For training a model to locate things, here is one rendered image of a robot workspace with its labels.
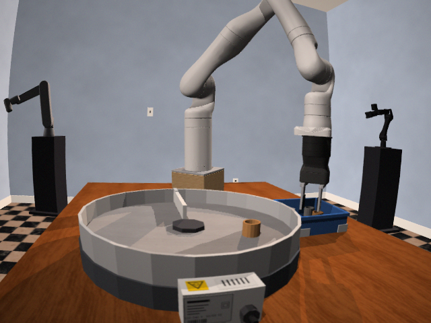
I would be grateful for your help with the blue crate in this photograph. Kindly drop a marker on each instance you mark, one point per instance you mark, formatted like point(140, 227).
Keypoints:
point(334, 220)

